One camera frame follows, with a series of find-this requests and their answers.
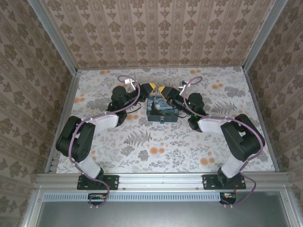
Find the starry night painted tin box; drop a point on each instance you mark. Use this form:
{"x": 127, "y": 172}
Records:
{"x": 162, "y": 108}

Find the small silver padlock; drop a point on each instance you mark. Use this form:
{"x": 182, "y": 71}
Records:
{"x": 162, "y": 120}

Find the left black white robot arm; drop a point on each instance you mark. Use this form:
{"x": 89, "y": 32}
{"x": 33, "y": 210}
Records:
{"x": 80, "y": 142}

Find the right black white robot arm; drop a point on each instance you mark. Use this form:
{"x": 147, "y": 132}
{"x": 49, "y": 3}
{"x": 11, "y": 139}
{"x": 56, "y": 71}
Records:
{"x": 246, "y": 142}

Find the floral patterned table cover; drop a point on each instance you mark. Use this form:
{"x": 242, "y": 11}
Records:
{"x": 165, "y": 163}

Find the black controller board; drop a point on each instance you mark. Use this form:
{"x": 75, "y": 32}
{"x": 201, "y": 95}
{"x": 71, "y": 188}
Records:
{"x": 228, "y": 197}
{"x": 97, "y": 198}

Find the grey metal panel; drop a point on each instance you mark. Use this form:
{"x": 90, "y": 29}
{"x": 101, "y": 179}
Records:
{"x": 161, "y": 215}

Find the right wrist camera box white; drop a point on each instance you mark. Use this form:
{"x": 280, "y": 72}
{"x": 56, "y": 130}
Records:
{"x": 182, "y": 86}

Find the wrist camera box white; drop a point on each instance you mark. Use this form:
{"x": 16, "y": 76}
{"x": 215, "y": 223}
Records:
{"x": 182, "y": 86}
{"x": 130, "y": 82}

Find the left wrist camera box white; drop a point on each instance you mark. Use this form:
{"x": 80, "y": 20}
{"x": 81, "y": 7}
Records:
{"x": 130, "y": 82}

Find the aluminium side rail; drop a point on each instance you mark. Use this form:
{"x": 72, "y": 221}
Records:
{"x": 63, "y": 118}
{"x": 256, "y": 106}

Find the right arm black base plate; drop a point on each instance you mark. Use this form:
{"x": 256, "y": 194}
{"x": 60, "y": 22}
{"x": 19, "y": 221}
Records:
{"x": 207, "y": 182}

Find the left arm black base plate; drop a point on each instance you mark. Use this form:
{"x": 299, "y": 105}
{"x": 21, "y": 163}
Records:
{"x": 113, "y": 182}

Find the wide aluminium mounting rail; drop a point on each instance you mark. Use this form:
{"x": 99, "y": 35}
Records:
{"x": 161, "y": 180}

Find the aluminium frame post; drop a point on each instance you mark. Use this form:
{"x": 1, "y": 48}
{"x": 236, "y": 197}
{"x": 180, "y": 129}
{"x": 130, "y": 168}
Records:
{"x": 262, "y": 37}
{"x": 55, "y": 37}

